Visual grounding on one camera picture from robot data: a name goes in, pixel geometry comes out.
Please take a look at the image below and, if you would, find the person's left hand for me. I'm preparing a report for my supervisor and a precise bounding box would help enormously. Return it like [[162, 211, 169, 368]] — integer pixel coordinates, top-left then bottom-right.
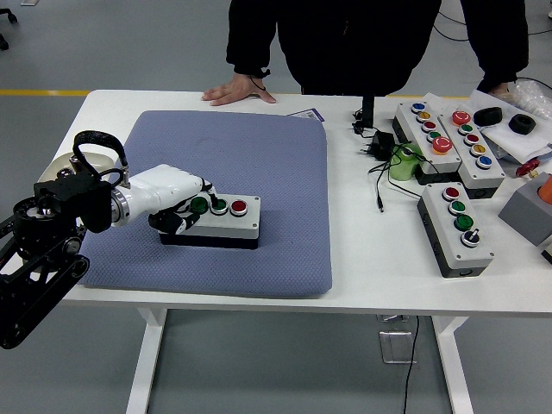
[[488, 81, 517, 98]]

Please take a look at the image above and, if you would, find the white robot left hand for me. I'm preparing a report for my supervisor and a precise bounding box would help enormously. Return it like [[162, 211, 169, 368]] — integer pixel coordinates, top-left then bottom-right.
[[124, 163, 221, 236]]

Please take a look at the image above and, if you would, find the person's right hand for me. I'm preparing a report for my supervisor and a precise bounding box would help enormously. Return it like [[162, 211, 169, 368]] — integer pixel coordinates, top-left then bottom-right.
[[202, 72, 277, 107]]

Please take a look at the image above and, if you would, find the grey four-button control box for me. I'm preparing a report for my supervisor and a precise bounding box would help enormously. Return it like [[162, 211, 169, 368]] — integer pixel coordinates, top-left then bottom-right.
[[158, 193, 262, 251], [417, 181, 496, 279]]

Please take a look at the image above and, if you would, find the grey five-button control box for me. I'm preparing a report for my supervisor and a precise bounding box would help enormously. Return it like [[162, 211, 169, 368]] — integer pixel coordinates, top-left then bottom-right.
[[391, 101, 463, 185], [437, 110, 506, 200]]

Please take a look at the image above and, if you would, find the clear plastic bag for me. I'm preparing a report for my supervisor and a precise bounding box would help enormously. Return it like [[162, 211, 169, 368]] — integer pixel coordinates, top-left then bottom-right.
[[502, 80, 552, 117]]

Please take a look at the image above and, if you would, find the small white paper sheet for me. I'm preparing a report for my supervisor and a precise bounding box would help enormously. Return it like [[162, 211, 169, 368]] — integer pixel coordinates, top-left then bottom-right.
[[422, 92, 461, 114]]

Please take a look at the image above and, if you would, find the purple label card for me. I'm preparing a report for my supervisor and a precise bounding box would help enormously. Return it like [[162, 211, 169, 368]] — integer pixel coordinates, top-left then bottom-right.
[[287, 107, 323, 122]]

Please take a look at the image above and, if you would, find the white tape roll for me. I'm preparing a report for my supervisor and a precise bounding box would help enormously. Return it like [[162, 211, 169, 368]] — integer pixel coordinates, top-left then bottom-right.
[[37, 151, 116, 185]]

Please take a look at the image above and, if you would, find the orange cylinder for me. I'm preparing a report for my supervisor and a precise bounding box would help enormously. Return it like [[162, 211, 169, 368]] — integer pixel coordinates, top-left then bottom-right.
[[536, 173, 552, 204]]

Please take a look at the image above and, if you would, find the blue-grey textured mat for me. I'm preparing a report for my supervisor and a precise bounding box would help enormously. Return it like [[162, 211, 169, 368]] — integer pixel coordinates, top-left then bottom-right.
[[78, 110, 336, 299]]

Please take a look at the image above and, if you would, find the grey block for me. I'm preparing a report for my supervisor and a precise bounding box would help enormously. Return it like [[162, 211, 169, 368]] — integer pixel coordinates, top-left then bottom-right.
[[499, 172, 552, 247]]

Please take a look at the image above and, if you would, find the green plastic part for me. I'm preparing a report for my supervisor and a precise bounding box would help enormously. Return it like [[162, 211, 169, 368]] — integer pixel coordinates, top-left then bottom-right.
[[389, 144, 426, 182]]

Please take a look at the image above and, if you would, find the black upright stand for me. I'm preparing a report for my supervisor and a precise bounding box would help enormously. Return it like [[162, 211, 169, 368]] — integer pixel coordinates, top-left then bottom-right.
[[353, 95, 376, 138]]

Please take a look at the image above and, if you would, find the person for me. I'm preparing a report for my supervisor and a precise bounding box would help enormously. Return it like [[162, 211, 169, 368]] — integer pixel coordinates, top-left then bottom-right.
[[225, 0, 530, 97]]

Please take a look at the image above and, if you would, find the white table leg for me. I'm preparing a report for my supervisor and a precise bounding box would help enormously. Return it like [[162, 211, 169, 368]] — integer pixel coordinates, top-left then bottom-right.
[[433, 317, 475, 414], [124, 308, 169, 414]]

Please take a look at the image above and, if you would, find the black office chair base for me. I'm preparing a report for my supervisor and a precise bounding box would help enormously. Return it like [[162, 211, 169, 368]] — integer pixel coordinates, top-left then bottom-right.
[[0, 8, 19, 51]]

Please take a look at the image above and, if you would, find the clear floor socket cover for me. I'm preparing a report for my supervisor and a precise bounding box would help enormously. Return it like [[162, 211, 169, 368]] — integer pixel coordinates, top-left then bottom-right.
[[379, 329, 418, 365]]

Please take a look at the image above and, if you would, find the black foam ring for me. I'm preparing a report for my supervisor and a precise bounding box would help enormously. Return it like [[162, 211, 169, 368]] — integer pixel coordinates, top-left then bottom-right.
[[473, 106, 504, 128], [508, 114, 537, 135]]

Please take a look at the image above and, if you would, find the red valve handle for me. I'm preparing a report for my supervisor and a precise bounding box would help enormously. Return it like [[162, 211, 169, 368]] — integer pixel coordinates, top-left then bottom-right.
[[516, 158, 543, 179]]

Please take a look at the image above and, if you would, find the black power adapter with cord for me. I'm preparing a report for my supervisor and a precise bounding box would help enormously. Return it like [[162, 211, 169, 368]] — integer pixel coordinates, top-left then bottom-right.
[[355, 130, 426, 213]]

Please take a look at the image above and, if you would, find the black hanging cable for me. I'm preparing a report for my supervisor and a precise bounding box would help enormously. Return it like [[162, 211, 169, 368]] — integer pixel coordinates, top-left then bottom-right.
[[403, 317, 422, 414]]

